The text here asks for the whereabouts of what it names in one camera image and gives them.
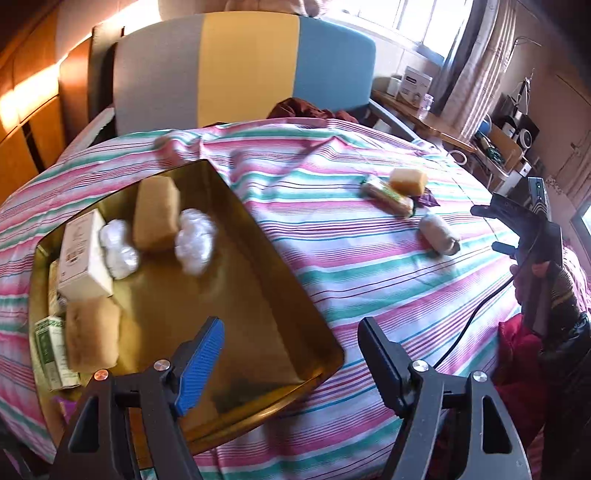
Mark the person's right hand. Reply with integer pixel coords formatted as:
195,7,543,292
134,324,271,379
510,261,552,306

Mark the clear plastic wrap ball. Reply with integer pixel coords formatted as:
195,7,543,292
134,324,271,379
99,219,140,280
174,208,219,277

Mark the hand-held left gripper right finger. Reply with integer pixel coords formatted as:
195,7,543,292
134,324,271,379
358,317,534,480

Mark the beige curtain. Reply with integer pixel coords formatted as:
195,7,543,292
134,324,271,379
441,0,520,141

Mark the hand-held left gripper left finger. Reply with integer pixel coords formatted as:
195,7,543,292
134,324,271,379
48,316,226,480

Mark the red garment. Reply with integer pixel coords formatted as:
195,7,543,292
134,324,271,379
494,318,591,462

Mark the white cardboard box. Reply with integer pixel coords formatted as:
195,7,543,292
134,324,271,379
58,209,115,301

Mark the window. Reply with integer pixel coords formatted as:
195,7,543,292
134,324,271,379
323,0,476,54

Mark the person's right forearm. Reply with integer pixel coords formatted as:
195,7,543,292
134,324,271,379
536,244,591,370

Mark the white cloth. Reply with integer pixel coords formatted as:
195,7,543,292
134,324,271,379
418,213,461,257

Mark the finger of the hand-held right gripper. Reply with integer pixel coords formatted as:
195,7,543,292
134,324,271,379
491,240,522,260
470,193,532,228

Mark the cluttered storage shelf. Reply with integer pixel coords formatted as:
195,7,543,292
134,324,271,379
475,80,543,188

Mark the white appliance box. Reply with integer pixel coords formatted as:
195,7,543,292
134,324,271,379
398,66,435,108

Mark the wooden side desk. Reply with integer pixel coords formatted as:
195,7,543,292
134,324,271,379
372,90,476,154

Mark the gold metal tin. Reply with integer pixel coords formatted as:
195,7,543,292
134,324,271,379
28,159,346,455

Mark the large yellow sponge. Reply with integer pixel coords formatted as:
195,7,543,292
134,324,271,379
65,296,123,372

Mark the wooden wardrobe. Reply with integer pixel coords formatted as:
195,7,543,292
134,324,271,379
0,0,95,183

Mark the green white small box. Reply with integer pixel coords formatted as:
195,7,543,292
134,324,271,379
34,316,82,393

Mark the grey yellow blue headboard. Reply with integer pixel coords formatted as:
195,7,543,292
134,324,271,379
113,11,377,137

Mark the black cable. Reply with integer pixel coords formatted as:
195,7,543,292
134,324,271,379
433,270,515,372

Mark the yellow green snack packet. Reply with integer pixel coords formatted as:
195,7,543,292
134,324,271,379
361,175,415,219

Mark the dark red cloth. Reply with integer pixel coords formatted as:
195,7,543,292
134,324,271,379
268,97,360,124

